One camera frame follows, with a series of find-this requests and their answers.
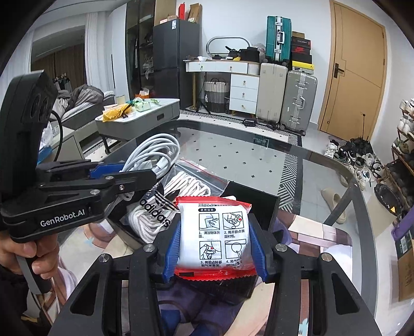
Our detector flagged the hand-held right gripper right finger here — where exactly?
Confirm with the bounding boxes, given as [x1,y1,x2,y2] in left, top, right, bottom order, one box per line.
[247,215,382,336]

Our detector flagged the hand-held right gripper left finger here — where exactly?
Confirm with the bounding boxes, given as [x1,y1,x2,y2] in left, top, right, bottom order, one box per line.
[56,223,182,336]

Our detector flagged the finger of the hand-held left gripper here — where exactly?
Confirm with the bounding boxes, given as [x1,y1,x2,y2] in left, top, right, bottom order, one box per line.
[35,159,123,182]
[37,170,158,207]

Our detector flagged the bag of white shoelaces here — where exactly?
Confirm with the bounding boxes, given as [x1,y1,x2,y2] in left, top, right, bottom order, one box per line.
[121,162,227,246]

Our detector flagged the white cable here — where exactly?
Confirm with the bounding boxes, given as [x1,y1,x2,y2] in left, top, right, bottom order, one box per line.
[120,134,181,201]

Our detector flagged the red-edged white packet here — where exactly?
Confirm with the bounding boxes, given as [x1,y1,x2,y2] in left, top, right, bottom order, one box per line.
[174,195,253,280]

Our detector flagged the black cardboard box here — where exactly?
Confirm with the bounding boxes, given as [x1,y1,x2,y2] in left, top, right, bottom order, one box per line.
[107,181,280,246]

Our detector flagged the person's left forearm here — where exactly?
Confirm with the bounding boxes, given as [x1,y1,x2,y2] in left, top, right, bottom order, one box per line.
[0,265,36,336]

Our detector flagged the person's left hand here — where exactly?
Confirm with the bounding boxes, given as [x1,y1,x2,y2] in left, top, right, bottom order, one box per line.
[0,231,60,275]

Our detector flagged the printed table mat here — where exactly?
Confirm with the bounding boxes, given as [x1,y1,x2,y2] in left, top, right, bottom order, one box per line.
[56,210,356,336]

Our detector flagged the yellow plastic bag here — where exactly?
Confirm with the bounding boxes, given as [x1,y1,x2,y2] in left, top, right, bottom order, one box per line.
[103,108,128,123]

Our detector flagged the grey coffee table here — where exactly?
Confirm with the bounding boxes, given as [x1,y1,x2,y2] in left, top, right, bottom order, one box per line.
[95,97,181,154]

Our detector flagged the bed with grey blanket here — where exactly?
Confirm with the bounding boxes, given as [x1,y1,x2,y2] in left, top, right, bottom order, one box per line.
[48,84,117,130]

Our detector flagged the beige slipper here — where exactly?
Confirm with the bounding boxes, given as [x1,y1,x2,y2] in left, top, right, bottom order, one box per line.
[321,189,346,223]

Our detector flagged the woven basket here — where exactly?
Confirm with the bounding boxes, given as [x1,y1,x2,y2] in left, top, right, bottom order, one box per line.
[203,78,231,113]

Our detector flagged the dark grey fridge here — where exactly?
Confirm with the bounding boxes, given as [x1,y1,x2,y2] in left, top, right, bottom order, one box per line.
[152,18,203,110]

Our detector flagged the pile of shoes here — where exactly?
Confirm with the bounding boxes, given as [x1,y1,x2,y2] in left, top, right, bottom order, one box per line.
[325,139,385,191]

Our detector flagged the black trash bag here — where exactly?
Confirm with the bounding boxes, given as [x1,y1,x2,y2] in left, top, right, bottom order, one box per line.
[374,182,405,217]

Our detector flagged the white desk with drawers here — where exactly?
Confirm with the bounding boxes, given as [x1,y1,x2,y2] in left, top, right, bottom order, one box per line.
[184,58,261,115]

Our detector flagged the purple bag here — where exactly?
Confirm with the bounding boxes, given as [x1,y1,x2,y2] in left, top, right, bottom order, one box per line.
[391,213,414,241]

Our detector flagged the brown cardboard box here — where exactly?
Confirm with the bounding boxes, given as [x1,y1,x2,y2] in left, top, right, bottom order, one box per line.
[396,237,414,301]

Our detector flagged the black umbrella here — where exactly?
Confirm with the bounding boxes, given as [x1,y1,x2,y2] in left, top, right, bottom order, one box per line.
[351,113,376,154]

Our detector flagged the oval mirror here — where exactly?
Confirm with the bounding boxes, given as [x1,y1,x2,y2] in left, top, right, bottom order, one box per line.
[206,36,253,60]

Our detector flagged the silver suitcase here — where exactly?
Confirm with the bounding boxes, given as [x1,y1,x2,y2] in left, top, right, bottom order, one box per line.
[280,69,318,134]

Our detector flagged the beige suitcase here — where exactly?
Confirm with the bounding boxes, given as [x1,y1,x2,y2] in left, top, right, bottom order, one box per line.
[255,61,288,125]

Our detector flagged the cardboard boxes on fridge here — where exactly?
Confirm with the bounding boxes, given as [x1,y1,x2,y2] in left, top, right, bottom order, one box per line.
[154,2,203,26]

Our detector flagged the shoe rack with shoes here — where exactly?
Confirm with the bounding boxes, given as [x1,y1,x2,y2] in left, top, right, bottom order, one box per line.
[391,98,414,201]

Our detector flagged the teal suitcase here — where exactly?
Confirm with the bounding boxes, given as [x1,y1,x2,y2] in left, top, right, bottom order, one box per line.
[266,16,292,63]

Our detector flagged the stack of shoe boxes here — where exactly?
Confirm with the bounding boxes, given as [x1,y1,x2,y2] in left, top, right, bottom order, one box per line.
[291,30,314,73]

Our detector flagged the wooden door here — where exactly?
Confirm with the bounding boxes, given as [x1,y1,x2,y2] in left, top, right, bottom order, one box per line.
[319,0,387,139]

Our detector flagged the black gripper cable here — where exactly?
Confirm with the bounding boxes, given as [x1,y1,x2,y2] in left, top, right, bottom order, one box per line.
[48,110,63,162]

